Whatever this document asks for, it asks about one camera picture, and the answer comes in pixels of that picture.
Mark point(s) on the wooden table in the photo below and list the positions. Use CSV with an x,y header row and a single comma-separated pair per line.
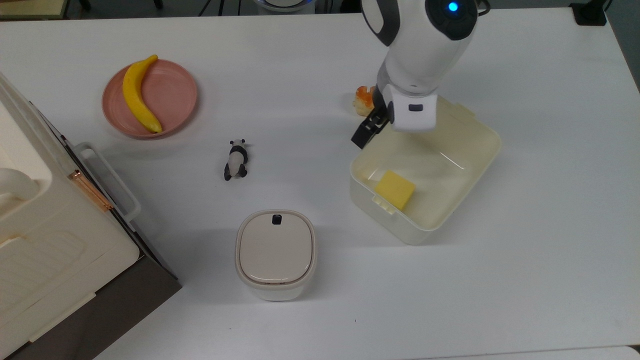
x,y
30,7

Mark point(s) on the large cream appliance box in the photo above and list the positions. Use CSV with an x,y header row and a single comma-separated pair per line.
x,y
125,310

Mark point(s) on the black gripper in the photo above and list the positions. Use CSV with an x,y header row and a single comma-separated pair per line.
x,y
381,105

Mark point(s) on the beige small trash can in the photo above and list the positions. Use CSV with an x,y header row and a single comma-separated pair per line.
x,y
275,250

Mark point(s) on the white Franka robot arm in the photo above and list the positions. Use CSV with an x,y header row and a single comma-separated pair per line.
x,y
420,50

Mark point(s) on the yellow toy banana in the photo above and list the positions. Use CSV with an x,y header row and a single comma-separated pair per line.
x,y
134,95

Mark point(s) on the orange toy pastry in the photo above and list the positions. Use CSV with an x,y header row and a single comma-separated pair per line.
x,y
362,100

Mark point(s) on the orange box latch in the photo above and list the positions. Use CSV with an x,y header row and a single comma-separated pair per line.
x,y
90,190

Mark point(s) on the cream plastic box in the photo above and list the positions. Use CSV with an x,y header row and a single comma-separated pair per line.
x,y
450,190

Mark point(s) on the yellow block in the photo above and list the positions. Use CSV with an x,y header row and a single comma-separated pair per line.
x,y
395,190

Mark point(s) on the pink plate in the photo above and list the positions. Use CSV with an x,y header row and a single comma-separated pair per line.
x,y
170,95

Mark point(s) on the black power adapter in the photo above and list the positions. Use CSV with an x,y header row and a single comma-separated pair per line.
x,y
590,15

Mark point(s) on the panda figurine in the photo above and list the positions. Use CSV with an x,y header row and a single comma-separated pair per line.
x,y
235,160

